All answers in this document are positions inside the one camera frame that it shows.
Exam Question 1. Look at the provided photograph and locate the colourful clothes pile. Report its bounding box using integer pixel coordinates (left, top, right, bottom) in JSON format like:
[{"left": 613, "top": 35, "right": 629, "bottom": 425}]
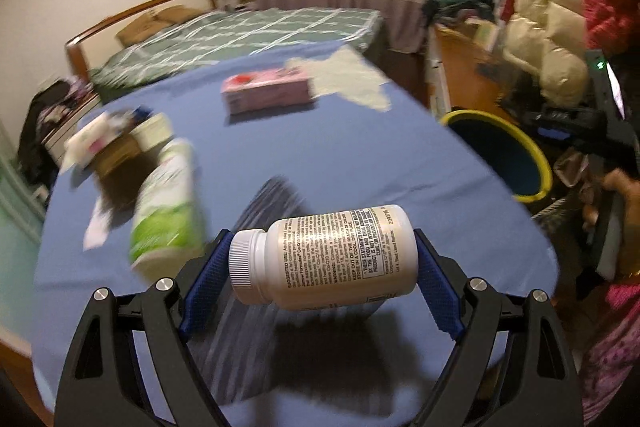
[{"left": 422, "top": 0, "right": 496, "bottom": 28}]

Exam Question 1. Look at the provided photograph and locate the white pill bottle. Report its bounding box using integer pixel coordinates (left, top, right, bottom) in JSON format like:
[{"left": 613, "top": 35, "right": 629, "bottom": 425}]
[{"left": 228, "top": 204, "right": 420, "bottom": 310}]

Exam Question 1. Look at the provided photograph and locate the pink carton box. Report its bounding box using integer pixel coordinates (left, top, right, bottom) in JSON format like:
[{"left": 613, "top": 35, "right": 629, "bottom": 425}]
[{"left": 221, "top": 67, "right": 317, "bottom": 115}]

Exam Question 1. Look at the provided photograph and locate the green labelled bottle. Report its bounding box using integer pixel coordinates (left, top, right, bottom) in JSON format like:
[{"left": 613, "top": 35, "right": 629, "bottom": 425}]
[{"left": 129, "top": 138, "right": 208, "bottom": 280}]

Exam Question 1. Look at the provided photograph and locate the brown pillow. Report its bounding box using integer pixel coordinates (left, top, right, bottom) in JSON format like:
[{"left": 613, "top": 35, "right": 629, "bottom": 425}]
[
  {"left": 116, "top": 9, "right": 171, "bottom": 48},
  {"left": 152, "top": 5, "right": 193, "bottom": 25}
]

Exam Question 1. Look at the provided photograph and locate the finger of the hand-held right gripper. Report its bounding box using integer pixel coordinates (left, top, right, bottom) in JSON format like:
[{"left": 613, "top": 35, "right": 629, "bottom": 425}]
[{"left": 520, "top": 104, "right": 601, "bottom": 148}]

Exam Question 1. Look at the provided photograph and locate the white nightstand with drawers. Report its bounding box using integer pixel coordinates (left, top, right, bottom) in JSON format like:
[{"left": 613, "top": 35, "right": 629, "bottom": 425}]
[{"left": 42, "top": 94, "right": 101, "bottom": 158}]

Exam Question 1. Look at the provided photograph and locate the person's right hand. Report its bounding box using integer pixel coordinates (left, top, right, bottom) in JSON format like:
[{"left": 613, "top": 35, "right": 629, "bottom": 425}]
[{"left": 581, "top": 168, "right": 640, "bottom": 278}]

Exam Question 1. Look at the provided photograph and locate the glass sliding wardrobe door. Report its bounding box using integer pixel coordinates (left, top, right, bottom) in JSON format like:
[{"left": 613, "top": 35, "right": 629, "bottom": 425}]
[{"left": 0, "top": 117, "right": 51, "bottom": 348}]

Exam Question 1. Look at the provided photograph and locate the person's pink patterned clothing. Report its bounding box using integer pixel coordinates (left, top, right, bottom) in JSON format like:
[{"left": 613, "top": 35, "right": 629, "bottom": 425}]
[{"left": 577, "top": 277, "right": 640, "bottom": 427}]

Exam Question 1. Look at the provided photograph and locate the blue star-printed tablecloth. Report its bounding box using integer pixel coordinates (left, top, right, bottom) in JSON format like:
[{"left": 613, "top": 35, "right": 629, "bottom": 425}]
[{"left": 32, "top": 39, "right": 558, "bottom": 413}]

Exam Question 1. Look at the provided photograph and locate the wooden desk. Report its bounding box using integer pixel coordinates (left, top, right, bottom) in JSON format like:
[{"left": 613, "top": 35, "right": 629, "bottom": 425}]
[{"left": 427, "top": 24, "right": 526, "bottom": 118}]

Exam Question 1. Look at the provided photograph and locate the cream down jacket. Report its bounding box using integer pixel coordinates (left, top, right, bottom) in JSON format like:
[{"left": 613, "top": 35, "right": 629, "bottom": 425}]
[{"left": 502, "top": 0, "right": 601, "bottom": 102}]

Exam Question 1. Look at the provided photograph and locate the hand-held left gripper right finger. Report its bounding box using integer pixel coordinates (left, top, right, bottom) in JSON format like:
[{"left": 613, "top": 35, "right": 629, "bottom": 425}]
[{"left": 412, "top": 227, "right": 583, "bottom": 427}]

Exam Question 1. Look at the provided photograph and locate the black jacket clothes pile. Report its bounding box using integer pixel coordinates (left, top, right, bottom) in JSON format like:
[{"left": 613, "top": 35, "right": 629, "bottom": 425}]
[{"left": 17, "top": 77, "right": 96, "bottom": 188}]

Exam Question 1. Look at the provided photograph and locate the white pink-printed paper cup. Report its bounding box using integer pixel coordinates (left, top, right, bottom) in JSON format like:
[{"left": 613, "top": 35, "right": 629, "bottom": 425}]
[{"left": 62, "top": 112, "right": 133, "bottom": 170}]

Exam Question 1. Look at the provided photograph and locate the green paper box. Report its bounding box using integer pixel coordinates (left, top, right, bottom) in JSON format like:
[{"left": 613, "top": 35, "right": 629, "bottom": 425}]
[{"left": 470, "top": 22, "right": 501, "bottom": 52}]

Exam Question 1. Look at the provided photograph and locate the green checked quilt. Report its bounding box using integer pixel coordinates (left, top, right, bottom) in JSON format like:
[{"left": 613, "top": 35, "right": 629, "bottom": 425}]
[{"left": 90, "top": 7, "right": 381, "bottom": 100}]

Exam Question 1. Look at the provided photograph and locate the brown plastic food container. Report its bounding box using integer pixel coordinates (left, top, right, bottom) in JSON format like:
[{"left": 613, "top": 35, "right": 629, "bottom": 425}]
[{"left": 92, "top": 134, "right": 151, "bottom": 178}]

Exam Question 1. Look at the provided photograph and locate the yellow-rimmed dark trash bin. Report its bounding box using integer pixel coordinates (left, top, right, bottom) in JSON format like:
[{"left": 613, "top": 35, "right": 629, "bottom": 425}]
[{"left": 440, "top": 109, "right": 553, "bottom": 205}]

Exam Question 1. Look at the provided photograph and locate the wooden bed with white headboard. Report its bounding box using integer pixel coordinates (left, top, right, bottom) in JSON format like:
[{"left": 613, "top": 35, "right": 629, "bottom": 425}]
[{"left": 65, "top": 0, "right": 383, "bottom": 102}]

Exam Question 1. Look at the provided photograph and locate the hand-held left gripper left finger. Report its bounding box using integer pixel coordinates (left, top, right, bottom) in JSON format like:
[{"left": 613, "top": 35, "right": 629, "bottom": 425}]
[{"left": 52, "top": 229, "right": 236, "bottom": 427}]

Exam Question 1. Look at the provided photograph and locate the white cardboard medicine box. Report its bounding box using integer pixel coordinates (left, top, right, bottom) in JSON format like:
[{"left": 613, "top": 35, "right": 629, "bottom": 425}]
[{"left": 130, "top": 113, "right": 173, "bottom": 148}]

